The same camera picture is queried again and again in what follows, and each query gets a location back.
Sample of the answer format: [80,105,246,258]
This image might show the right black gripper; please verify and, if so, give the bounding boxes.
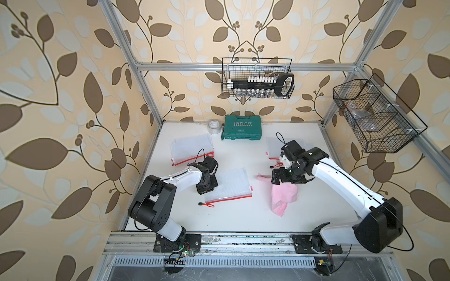
[271,162,305,184]

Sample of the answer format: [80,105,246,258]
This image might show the pink microfiber cloth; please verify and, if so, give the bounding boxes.
[256,174,298,217]

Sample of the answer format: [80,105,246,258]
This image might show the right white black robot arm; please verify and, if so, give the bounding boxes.
[271,140,404,254]

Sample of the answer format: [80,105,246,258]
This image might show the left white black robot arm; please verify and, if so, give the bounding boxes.
[128,156,219,244]

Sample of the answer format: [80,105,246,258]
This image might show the stack of mesh document bags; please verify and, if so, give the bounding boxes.
[170,133,214,166]

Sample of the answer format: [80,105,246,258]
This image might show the clear plastic bag in basket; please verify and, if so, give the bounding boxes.
[347,103,377,131]

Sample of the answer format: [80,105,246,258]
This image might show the clear tape roll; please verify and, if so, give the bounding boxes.
[207,119,222,135]

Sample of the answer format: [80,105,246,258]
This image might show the green plastic tool case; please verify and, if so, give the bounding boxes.
[221,115,262,141]

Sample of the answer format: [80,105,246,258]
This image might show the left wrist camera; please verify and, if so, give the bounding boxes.
[202,156,219,174]

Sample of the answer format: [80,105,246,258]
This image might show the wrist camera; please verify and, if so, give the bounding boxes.
[280,140,305,169]
[202,156,219,174]

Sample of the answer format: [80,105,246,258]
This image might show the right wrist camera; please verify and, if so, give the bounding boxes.
[280,140,305,169]

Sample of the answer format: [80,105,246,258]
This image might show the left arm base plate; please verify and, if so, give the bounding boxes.
[154,233,202,254]

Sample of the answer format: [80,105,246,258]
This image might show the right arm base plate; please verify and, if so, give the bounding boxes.
[291,234,343,255]

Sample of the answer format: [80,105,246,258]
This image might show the black socket holder rail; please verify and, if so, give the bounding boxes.
[226,73,295,98]

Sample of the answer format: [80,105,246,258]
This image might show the black wire basket centre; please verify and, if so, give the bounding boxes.
[221,57,295,99]

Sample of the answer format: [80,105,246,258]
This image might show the black wire basket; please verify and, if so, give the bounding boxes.
[221,57,295,99]
[333,73,428,153]

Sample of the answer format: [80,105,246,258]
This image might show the black wire basket right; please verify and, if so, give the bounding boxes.
[333,73,428,153]

